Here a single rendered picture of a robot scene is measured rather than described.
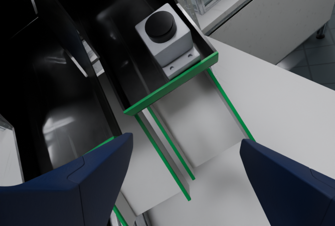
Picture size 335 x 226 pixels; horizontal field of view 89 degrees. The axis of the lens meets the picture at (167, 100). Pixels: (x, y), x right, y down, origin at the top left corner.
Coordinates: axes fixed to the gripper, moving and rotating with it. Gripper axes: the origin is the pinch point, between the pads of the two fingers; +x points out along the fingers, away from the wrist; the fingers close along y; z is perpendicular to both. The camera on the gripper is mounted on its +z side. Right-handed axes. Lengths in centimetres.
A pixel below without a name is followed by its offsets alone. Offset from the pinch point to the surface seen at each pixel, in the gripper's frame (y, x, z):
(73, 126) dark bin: 14.0, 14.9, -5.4
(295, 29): -87, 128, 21
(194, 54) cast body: -1.3, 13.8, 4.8
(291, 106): -32, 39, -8
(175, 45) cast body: 0.9, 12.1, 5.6
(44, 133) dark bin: 18.5, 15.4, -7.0
